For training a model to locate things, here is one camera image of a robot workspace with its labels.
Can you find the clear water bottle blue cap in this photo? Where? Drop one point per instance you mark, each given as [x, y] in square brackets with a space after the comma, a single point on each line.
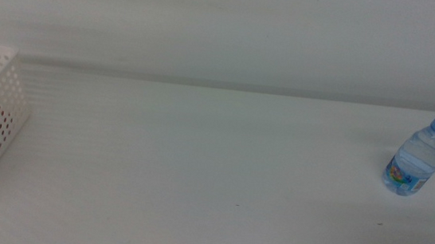
[418, 161]

